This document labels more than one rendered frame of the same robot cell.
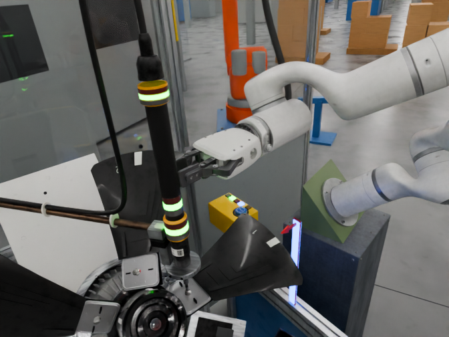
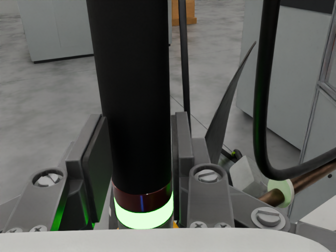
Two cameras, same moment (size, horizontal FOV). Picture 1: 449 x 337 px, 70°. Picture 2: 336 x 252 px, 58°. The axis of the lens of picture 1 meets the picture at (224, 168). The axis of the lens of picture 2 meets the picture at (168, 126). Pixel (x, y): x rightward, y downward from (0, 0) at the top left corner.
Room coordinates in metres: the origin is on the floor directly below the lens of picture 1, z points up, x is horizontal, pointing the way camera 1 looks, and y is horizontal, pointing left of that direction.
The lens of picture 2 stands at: (0.57, 0.00, 1.54)
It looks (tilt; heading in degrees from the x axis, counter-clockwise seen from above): 29 degrees down; 129
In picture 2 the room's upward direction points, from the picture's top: 2 degrees counter-clockwise
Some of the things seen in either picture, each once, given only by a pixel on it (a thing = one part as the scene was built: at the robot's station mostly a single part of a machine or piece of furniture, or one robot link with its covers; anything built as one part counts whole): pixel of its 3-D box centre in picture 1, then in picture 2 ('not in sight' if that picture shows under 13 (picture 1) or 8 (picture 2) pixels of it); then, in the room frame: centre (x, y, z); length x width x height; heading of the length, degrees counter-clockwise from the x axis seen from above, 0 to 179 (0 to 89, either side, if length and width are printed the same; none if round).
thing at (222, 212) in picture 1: (232, 218); not in sight; (0.92, -0.02, 1.02); 0.16 x 0.10 x 0.11; 36
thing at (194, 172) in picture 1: (200, 174); (53, 187); (0.48, 0.04, 1.47); 0.07 x 0.03 x 0.03; 129
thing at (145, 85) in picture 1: (154, 93); not in sight; (0.47, 0.10, 1.61); 0.04 x 0.04 x 0.03
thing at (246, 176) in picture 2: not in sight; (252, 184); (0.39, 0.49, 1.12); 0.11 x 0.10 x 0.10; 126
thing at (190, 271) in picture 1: (175, 247); not in sight; (0.47, 0.11, 1.31); 0.09 x 0.07 x 0.10; 71
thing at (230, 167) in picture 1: (226, 162); not in sight; (0.51, -0.01, 1.47); 0.08 x 0.06 x 0.01; 4
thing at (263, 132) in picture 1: (252, 138); not in sight; (0.60, -0.06, 1.47); 0.09 x 0.03 x 0.08; 39
